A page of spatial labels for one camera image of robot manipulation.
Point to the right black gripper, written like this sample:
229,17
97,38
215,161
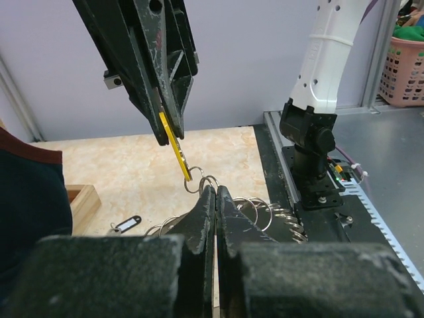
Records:
148,48

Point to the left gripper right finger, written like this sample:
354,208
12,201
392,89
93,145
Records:
248,261

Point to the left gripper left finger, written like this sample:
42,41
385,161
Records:
186,267

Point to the black key tag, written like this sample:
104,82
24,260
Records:
130,223

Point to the yellow key tag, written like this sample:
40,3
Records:
176,147

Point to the silver key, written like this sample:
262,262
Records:
114,230

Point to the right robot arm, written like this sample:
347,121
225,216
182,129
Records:
309,115

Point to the wooden clothes rack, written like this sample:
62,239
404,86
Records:
83,199

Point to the dark navy vest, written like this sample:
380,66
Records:
34,203

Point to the pink laundry basket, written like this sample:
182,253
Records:
401,83

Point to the green cloth in basket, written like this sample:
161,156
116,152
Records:
411,33

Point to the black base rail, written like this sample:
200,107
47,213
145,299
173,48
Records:
333,209

